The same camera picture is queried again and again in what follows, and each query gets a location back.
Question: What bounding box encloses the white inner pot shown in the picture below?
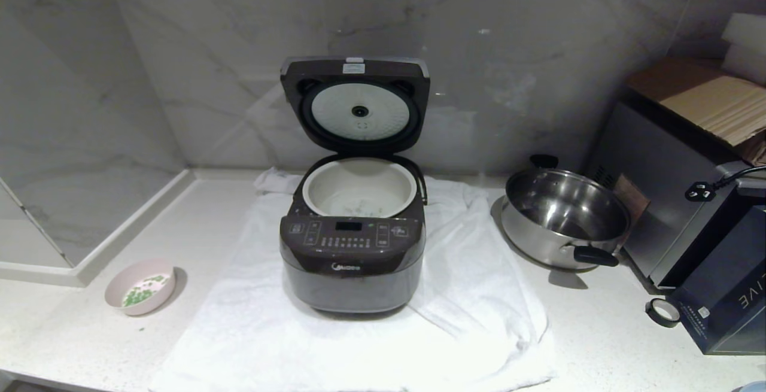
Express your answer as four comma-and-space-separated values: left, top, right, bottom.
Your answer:
302, 159, 418, 219

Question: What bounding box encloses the rice cooker lid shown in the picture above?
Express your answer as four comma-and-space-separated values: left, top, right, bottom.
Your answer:
280, 56, 431, 156

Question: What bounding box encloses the dark grey rice cooker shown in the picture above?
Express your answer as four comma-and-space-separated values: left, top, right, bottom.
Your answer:
279, 154, 428, 314

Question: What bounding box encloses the stainless steel pot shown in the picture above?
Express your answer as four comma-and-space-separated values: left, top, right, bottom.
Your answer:
501, 154, 632, 271

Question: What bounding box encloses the pink bowl with green beans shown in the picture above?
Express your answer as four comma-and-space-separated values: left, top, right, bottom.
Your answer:
105, 259, 177, 316

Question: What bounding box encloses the white towel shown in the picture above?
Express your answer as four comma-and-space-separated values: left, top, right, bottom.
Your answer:
149, 167, 557, 392

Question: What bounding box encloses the silver oven appliance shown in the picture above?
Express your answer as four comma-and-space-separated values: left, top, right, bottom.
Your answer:
583, 87, 766, 290

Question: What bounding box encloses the black tape roll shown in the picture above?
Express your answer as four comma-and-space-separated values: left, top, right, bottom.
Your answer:
646, 298, 682, 328

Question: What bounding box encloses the black power plug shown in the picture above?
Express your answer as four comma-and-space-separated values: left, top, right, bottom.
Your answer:
685, 182, 718, 202

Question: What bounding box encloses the brown cardboard sheet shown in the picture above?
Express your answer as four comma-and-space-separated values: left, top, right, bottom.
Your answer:
625, 60, 766, 147

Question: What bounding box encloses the dark blue box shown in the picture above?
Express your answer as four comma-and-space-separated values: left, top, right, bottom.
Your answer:
668, 203, 766, 355

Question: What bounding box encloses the white foam block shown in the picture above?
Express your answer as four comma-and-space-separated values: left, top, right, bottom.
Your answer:
721, 13, 766, 86

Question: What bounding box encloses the black cable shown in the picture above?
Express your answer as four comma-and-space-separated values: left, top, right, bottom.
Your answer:
712, 166, 766, 190

